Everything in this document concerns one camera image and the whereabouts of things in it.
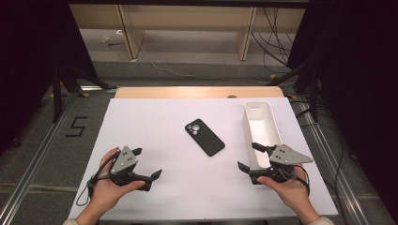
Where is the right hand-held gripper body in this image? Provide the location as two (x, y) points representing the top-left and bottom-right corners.
(248, 143), (314, 186)

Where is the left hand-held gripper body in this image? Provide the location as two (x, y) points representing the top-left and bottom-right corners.
(108, 145), (152, 192)

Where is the white plastic storage box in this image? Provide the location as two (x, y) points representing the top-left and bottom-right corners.
(242, 100), (284, 172)

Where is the person's right hand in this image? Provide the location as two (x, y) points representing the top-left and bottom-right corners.
(256, 143), (321, 218)

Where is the person's left hand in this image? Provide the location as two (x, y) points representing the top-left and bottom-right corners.
(86, 147), (146, 218)

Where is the white table mat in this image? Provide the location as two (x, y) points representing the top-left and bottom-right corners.
(68, 97), (339, 221)

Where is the black tripod stand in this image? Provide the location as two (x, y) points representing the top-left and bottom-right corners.
(267, 55), (321, 124)
(51, 62), (118, 124)

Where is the wooden table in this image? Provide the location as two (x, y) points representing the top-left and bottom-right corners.
(114, 86), (285, 99)

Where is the black curtain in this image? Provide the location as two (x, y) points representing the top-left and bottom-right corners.
(0, 0), (99, 154)
(285, 0), (398, 217)

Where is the light wooden shelf unit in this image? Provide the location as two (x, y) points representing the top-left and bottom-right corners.
(69, 3), (306, 62)

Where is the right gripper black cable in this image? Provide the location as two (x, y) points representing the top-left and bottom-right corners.
(292, 164), (312, 198)

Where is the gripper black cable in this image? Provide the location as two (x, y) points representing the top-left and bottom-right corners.
(75, 149), (122, 207)
(292, 164), (312, 198)

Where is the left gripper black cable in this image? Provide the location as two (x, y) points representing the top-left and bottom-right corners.
(75, 149), (122, 207)

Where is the metal floor rail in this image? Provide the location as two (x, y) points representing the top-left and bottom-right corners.
(0, 93), (80, 225)
(293, 98), (371, 225)

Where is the black floor cable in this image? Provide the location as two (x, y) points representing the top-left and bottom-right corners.
(295, 99), (346, 225)

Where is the bundle of black cables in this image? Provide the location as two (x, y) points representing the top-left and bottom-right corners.
(251, 7), (298, 75)

